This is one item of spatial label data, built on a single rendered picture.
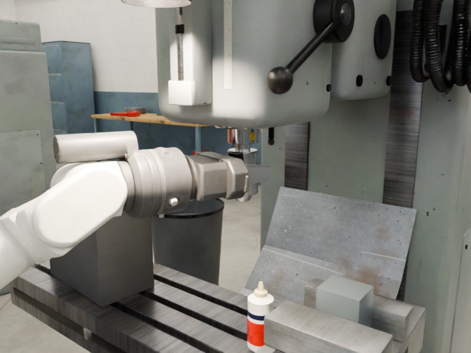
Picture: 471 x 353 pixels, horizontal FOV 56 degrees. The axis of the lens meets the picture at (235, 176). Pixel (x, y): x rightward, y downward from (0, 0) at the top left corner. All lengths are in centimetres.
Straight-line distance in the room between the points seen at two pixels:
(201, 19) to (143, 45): 671
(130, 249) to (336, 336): 45
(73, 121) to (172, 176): 737
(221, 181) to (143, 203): 11
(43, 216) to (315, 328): 35
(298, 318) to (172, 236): 201
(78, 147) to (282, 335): 34
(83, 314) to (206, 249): 180
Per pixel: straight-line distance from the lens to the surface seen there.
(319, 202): 102
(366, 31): 73
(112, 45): 786
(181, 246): 258
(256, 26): 53
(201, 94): 55
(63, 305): 94
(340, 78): 68
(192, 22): 55
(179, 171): 56
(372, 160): 96
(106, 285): 87
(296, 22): 58
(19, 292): 109
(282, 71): 49
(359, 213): 98
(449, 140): 92
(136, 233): 87
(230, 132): 64
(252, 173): 63
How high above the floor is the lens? 137
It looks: 12 degrees down
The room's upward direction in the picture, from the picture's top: straight up
